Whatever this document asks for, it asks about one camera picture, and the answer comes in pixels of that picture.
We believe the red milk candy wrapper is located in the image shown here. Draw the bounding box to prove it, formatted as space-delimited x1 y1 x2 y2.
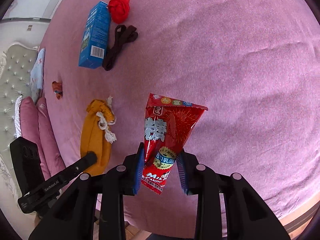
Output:
142 93 208 194

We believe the pink folded quilt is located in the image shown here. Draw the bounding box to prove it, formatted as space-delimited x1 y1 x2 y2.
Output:
20 97 66 180

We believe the white knitted blanket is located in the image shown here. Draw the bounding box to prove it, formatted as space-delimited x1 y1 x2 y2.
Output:
14 95 23 138

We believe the light blue patterned pillow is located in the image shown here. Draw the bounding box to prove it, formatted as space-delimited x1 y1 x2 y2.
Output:
30 48 46 104

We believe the grey tufted headboard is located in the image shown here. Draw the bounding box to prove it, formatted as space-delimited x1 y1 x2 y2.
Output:
1 42 38 199

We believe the blue carton box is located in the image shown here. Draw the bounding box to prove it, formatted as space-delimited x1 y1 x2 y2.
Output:
79 1 111 69

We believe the white wardrobe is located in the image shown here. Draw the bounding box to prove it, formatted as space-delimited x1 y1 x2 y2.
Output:
0 0 77 28

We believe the dark maroon sock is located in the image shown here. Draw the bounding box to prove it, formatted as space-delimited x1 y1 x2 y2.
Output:
102 25 138 71

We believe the red rolled sock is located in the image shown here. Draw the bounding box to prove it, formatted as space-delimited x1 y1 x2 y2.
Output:
108 0 130 24

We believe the mustard drawstring pouch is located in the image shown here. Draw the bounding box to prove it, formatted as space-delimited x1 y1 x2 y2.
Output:
80 96 117 176

